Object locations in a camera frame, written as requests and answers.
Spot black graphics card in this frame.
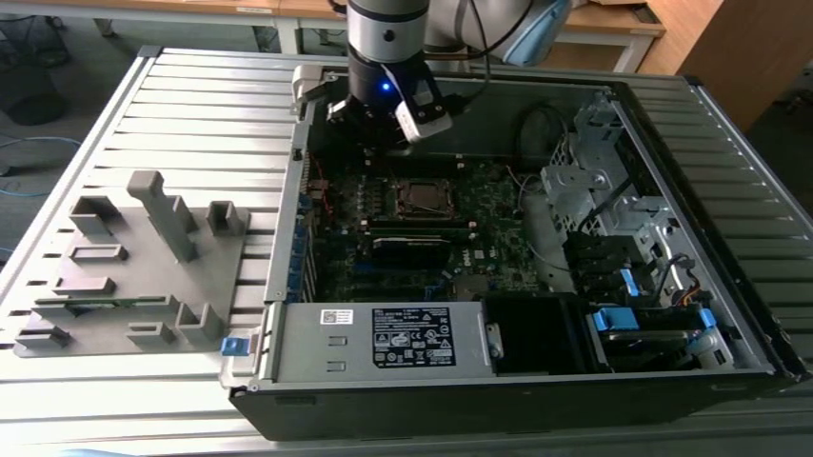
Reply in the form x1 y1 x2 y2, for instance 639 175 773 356
371 235 454 273

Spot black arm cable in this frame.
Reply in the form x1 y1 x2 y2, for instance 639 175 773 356
443 0 538 115

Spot blue disk carrier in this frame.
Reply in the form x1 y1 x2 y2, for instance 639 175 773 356
587 306 719 375

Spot black mesh waste bin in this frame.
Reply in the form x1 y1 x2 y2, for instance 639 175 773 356
0 12 72 128

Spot silver square CPU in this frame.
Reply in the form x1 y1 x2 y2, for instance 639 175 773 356
405 183 450 210

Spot silver metal drive cage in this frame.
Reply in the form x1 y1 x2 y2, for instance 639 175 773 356
538 92 684 268

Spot blue floor cable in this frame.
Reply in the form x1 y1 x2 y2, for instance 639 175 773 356
0 135 84 199

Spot wooden cabinet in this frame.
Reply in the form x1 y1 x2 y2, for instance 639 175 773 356
638 0 813 134

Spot grey power supply unit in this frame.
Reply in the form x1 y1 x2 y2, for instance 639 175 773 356
256 299 500 382

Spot wooden desk white frame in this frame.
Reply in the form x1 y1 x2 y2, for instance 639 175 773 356
277 0 667 72
0 0 284 53

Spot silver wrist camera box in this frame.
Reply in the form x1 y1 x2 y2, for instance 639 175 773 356
392 78 454 144

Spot blue plastic clip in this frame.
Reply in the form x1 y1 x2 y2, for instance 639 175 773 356
614 268 642 297

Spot grey parts rack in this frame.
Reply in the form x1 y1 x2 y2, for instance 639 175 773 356
10 169 253 359

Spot coloured power wires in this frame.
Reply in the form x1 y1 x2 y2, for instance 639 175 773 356
672 284 714 307

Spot green RAM stick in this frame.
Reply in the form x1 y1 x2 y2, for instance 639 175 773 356
34 295 171 308

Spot metal socket cover frame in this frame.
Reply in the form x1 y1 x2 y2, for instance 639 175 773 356
396 179 459 218

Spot silver chipset heatsink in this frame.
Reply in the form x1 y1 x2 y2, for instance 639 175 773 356
455 274 491 299

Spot black disk wire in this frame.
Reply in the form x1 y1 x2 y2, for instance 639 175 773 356
651 252 695 299

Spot green motherboard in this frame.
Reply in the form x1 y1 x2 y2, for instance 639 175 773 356
296 151 576 305

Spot black PC case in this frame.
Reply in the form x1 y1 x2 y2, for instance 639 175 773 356
219 64 811 443

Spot thick black cable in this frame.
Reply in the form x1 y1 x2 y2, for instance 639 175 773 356
514 104 570 166

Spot grey case release latch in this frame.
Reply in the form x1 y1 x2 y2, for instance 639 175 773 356
289 65 337 118

